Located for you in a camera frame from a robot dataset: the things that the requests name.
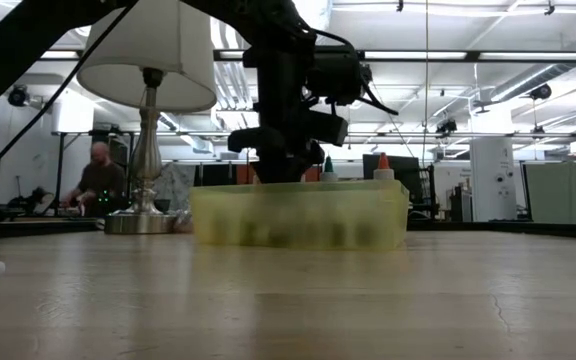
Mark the crumpled clear plastic wrap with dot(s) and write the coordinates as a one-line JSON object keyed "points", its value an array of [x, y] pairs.
{"points": [[184, 220]]}

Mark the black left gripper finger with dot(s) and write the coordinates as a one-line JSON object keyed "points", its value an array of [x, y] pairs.
{"points": [[270, 172], [300, 170]]}

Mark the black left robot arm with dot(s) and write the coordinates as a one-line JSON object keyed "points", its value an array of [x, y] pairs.
{"points": [[18, 40]]}

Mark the yellow translucent plastic tray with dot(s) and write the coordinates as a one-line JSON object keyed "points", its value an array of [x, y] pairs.
{"points": [[298, 215]]}

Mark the black background robot arm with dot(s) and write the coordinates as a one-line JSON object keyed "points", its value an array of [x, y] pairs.
{"points": [[33, 202]]}

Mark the grey draped cover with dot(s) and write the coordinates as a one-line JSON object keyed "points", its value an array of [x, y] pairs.
{"points": [[178, 185]]}

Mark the grey-green room partition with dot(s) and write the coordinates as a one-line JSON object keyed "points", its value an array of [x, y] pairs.
{"points": [[568, 192]]}

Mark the black round ceiling fixture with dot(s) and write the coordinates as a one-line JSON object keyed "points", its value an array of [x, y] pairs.
{"points": [[540, 91], [446, 126], [18, 96]]}

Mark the white-shaded silver table lamp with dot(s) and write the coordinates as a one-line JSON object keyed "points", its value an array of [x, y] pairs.
{"points": [[168, 50]]}

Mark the white pillar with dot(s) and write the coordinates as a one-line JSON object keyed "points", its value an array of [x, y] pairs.
{"points": [[493, 175]]}

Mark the person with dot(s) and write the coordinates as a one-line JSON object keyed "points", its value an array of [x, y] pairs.
{"points": [[98, 180]]}

